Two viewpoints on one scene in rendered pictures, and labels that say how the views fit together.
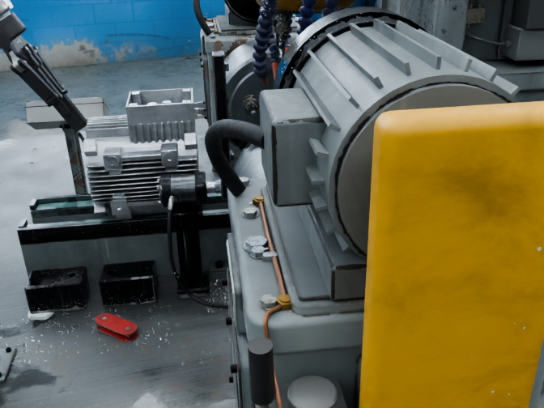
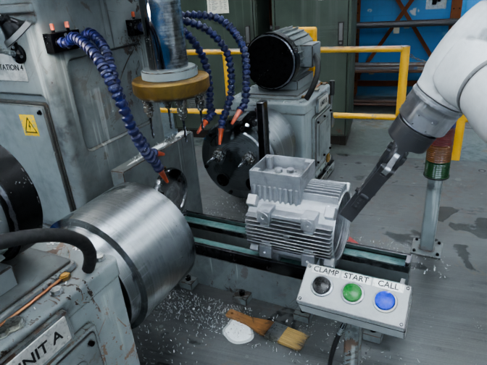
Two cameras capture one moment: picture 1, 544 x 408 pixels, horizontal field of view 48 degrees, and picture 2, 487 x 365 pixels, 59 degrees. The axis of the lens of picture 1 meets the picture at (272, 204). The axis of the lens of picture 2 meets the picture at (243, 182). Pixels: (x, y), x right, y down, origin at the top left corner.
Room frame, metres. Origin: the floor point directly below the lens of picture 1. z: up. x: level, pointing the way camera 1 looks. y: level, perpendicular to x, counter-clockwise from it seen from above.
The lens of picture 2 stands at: (1.88, 0.64, 1.53)
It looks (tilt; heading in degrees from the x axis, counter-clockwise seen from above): 25 degrees down; 215
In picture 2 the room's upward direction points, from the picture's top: 5 degrees counter-clockwise
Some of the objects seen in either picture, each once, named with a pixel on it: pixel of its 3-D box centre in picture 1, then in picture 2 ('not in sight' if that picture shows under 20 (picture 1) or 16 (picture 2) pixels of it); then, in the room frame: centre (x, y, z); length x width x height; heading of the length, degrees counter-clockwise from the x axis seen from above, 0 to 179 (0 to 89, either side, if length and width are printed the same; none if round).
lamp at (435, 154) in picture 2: not in sight; (439, 150); (0.76, 0.47, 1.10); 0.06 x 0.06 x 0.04
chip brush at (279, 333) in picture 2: not in sight; (264, 326); (1.25, 0.23, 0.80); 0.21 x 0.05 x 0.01; 91
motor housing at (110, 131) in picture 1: (146, 163); (300, 217); (1.09, 0.24, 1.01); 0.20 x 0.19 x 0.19; 97
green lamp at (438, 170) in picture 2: not in sight; (437, 167); (0.76, 0.47, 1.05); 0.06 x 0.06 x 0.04
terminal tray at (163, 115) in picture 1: (162, 115); (282, 179); (1.10, 0.20, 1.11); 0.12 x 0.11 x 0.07; 97
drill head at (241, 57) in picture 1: (265, 91); (102, 269); (1.48, 0.01, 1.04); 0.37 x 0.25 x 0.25; 7
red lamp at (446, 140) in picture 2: not in sight; (441, 134); (0.76, 0.47, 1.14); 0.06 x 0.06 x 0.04
